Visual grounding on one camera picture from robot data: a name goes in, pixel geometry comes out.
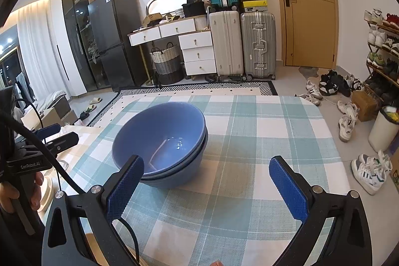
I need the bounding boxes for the white dressing table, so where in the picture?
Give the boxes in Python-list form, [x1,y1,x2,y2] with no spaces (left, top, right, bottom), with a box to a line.
[129,17,212,86]

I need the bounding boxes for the small open cardboard box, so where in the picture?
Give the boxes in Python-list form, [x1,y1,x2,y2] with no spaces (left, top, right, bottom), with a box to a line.
[143,13,164,27]

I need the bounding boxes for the person's left hand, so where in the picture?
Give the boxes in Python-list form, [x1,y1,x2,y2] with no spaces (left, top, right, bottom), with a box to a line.
[0,171,45,214]

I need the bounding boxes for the silver suitcase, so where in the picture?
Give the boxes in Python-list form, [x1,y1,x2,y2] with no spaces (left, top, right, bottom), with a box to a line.
[240,11,277,80]

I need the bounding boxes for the black bag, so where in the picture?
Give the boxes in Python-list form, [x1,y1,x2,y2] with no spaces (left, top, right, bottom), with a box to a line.
[182,0,208,17]

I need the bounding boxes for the wooden door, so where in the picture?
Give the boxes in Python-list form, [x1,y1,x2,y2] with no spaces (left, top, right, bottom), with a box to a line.
[270,0,340,68]

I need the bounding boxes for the white suitcase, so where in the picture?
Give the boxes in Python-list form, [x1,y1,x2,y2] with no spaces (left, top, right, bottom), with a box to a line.
[208,10,244,78]

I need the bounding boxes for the woven laundry basket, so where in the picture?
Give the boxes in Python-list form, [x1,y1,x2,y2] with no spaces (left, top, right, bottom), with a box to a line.
[150,42,184,85]

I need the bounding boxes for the printed cardboard box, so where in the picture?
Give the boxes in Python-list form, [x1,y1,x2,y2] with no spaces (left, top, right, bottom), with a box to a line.
[390,157,399,193]

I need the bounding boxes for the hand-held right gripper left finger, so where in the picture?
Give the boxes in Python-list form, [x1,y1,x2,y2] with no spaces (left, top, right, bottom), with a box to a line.
[41,155,144,266]

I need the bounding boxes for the white dotted mat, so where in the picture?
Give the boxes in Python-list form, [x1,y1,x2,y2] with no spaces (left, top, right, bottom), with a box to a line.
[90,94,141,127]

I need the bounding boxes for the glass door wardrobe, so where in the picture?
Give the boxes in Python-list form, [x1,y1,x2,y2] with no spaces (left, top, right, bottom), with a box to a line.
[61,0,108,92]

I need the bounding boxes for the white drawer unit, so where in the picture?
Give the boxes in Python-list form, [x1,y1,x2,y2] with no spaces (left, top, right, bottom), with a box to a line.
[178,31,217,76]

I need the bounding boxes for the oval vanity mirror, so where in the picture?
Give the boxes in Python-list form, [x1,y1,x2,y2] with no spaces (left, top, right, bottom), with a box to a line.
[146,0,188,19]

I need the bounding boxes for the stack of small cream dishes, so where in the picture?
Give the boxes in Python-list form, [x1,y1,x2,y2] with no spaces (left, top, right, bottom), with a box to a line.
[40,174,60,211]

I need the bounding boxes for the brown cardboard box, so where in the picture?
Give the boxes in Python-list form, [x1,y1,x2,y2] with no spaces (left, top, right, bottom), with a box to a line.
[352,91,380,122]

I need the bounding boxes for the metal shoe rack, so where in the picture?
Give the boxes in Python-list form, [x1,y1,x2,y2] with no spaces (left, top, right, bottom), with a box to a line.
[365,9,399,104]

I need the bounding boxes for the dark grey fridge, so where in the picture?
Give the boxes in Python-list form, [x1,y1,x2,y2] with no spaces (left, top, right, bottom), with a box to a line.
[88,0,147,92]

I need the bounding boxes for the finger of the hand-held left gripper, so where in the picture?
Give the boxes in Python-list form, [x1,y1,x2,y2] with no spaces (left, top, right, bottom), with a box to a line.
[42,132,80,155]
[36,124,62,141]

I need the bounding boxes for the white trash bin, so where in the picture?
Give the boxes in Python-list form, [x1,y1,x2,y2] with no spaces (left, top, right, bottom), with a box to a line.
[368,105,399,152]

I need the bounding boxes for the rows of assorted shoes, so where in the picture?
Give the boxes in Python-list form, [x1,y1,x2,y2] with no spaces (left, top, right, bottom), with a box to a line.
[365,9,399,101]

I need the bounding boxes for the black and white patterned rug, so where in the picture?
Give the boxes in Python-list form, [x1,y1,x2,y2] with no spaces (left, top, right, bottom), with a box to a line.
[86,81,278,127]

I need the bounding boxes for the beige slippers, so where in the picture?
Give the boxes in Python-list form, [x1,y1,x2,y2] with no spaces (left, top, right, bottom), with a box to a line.
[79,98,102,121]

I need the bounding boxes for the white curtain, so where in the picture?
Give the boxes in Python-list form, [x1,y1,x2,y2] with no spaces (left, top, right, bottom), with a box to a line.
[17,7,67,104]

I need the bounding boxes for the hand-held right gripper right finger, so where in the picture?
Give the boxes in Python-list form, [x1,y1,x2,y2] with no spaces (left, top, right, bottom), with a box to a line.
[269,156,373,266]

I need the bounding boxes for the thin black cable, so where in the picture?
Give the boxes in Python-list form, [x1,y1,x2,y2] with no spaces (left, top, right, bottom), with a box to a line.
[15,98,45,131]

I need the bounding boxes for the light blue ribbed bowl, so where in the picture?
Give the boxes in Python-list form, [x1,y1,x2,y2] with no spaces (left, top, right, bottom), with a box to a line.
[142,124,208,182]

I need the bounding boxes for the pile of loose sneakers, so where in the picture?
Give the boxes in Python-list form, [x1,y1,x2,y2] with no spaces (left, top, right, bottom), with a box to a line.
[296,69,394,195]

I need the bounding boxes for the white and yellow shoe box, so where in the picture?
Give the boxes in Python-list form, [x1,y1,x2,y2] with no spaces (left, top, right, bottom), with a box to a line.
[242,1,269,12]

